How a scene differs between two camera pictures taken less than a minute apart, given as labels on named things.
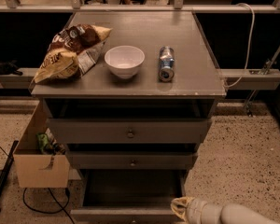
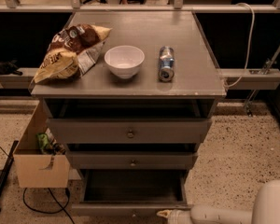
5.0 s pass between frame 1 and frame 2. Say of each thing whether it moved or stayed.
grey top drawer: stayed
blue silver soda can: stayed
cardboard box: stayed
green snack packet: stayed
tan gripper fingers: moved
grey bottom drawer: moved
